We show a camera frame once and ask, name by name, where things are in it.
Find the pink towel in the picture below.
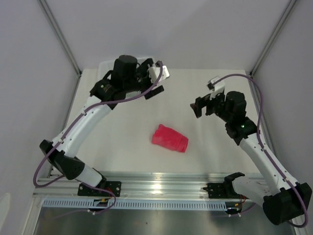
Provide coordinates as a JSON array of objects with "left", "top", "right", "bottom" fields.
[{"left": 151, "top": 124, "right": 189, "bottom": 153}]

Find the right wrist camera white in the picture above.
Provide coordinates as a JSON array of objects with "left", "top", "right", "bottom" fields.
[{"left": 207, "top": 76, "right": 225, "bottom": 100}]

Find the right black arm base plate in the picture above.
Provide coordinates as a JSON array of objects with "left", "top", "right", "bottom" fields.
[{"left": 202, "top": 172, "right": 245, "bottom": 199}]

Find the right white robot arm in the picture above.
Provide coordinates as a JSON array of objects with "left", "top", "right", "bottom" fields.
[{"left": 190, "top": 91, "right": 312, "bottom": 227}]

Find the white slotted cable duct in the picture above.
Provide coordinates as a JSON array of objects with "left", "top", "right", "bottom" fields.
[{"left": 43, "top": 198, "right": 227, "bottom": 211}]

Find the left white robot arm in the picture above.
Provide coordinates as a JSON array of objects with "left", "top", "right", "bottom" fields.
[{"left": 40, "top": 55, "right": 170, "bottom": 196}]

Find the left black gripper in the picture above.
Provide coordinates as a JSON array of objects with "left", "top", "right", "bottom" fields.
[{"left": 125, "top": 60, "right": 165, "bottom": 101}]

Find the aluminium rail frame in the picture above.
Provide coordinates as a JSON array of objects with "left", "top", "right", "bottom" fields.
[{"left": 32, "top": 171, "right": 269, "bottom": 201}]

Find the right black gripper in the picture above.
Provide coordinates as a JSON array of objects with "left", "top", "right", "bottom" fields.
[{"left": 189, "top": 89, "right": 232, "bottom": 123}]

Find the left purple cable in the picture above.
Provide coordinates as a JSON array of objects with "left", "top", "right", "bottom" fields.
[{"left": 33, "top": 62, "right": 165, "bottom": 217}]

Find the left aluminium corner post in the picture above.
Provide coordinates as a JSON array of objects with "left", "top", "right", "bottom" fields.
[{"left": 37, "top": 0, "right": 82, "bottom": 77}]

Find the right aluminium corner post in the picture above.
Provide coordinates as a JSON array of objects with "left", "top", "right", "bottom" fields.
[{"left": 249, "top": 0, "right": 300, "bottom": 78}]

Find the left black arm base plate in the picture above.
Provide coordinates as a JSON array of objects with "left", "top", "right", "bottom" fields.
[{"left": 77, "top": 181, "right": 122, "bottom": 197}]

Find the aluminium corner post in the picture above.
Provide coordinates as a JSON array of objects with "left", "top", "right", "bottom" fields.
[
  {"left": 37, "top": 0, "right": 82, "bottom": 77},
  {"left": 249, "top": 0, "right": 300, "bottom": 78}
]

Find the white plastic basket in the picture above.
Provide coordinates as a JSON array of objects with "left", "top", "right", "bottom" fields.
[{"left": 98, "top": 57, "right": 149, "bottom": 74}]

